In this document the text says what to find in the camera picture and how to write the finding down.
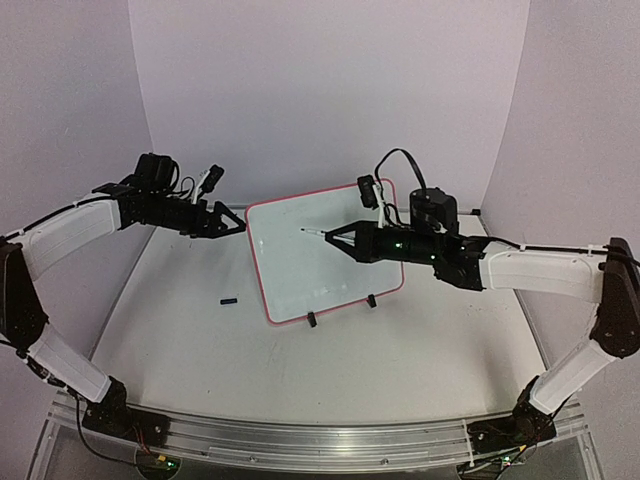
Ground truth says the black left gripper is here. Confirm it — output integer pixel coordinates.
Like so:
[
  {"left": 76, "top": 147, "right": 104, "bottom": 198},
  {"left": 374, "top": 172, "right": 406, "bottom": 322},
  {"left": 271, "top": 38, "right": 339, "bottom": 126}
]
[{"left": 139, "top": 191, "right": 246, "bottom": 237}]

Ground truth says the white whiteboard marker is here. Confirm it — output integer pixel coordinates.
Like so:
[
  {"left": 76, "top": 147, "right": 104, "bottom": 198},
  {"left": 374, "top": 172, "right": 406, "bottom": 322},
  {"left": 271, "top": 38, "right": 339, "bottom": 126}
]
[{"left": 300, "top": 228, "right": 326, "bottom": 237}]

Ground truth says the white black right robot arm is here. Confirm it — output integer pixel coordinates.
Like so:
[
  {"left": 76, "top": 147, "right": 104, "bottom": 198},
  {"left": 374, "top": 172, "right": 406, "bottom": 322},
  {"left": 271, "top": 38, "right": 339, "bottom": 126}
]
[{"left": 324, "top": 186, "right": 639, "bottom": 441}]

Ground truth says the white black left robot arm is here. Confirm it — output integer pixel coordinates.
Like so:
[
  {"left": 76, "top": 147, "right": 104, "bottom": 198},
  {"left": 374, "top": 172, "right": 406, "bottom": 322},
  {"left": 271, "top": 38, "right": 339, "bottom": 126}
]
[{"left": 1, "top": 153, "right": 246, "bottom": 437}]

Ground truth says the pink framed whiteboard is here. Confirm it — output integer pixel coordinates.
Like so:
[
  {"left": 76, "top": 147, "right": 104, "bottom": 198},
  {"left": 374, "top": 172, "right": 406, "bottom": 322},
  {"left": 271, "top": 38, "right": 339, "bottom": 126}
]
[{"left": 245, "top": 183, "right": 405, "bottom": 326}]

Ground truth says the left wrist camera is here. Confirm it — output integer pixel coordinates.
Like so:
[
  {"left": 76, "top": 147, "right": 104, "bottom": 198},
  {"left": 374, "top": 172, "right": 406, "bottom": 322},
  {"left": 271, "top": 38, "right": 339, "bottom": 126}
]
[{"left": 191, "top": 164, "right": 225, "bottom": 204}]

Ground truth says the aluminium table edge rail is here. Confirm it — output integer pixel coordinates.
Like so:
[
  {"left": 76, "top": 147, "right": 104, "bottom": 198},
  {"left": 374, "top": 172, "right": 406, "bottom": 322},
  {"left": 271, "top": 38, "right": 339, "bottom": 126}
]
[{"left": 167, "top": 203, "right": 484, "bottom": 216}]

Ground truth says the wire whiteboard stand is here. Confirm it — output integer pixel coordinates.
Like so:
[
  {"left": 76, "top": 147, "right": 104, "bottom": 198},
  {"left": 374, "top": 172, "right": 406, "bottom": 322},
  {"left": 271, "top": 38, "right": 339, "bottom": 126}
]
[{"left": 307, "top": 294, "right": 377, "bottom": 328}]

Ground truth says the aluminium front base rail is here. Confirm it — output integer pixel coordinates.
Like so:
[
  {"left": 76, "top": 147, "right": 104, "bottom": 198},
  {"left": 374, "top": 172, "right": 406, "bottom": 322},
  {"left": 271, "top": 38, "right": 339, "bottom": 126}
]
[{"left": 27, "top": 393, "right": 602, "bottom": 479}]

